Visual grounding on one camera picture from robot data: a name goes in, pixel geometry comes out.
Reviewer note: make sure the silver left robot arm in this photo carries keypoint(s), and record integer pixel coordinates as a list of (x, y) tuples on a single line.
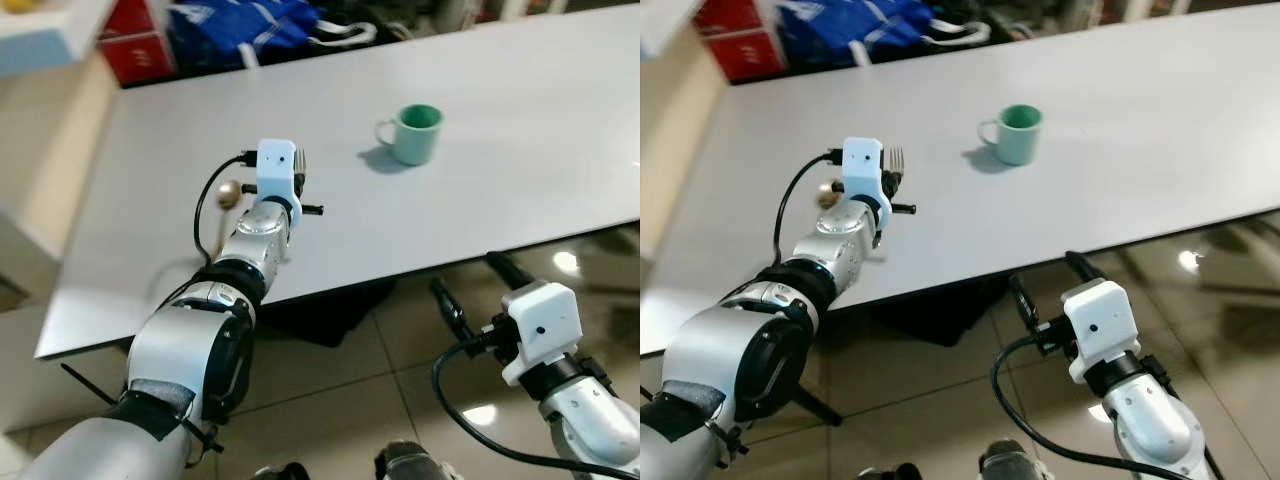
[(750, 350), (190, 350)]

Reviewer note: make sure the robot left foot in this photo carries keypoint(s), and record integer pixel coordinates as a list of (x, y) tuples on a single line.
[(280, 472), (885, 472)]

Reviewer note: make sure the blue and white counter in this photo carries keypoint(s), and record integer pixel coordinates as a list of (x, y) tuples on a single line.
[(40, 35), (665, 20)]

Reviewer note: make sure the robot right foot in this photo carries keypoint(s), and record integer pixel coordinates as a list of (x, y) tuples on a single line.
[(1010, 460), (410, 462)]

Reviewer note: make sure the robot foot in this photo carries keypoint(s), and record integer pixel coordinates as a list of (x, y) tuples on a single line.
[(280, 472), (410, 462), (885, 472), (1010, 460)]

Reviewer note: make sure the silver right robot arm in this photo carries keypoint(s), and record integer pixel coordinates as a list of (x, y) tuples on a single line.
[(590, 430), (1150, 430)]

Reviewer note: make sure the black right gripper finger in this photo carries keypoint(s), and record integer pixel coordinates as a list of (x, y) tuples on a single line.
[(452, 307), (1023, 304), (510, 271), (1086, 269)]

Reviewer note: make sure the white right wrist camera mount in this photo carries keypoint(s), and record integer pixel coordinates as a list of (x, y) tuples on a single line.
[(540, 330), (1100, 325)]

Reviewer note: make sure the green mug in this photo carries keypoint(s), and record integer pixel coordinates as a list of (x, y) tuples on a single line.
[(1020, 135), (415, 135)]

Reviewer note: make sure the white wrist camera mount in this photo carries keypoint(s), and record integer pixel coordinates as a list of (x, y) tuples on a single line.
[(540, 330), (277, 170), (862, 170), (1100, 325)]

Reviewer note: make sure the blue bag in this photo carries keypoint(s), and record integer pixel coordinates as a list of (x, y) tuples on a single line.
[(250, 25), (850, 25)]

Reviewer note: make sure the red box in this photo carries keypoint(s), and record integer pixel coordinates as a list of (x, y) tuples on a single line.
[(135, 45), (740, 45)]

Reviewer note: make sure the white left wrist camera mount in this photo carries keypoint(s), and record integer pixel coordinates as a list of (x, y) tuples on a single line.
[(277, 170), (862, 170)]

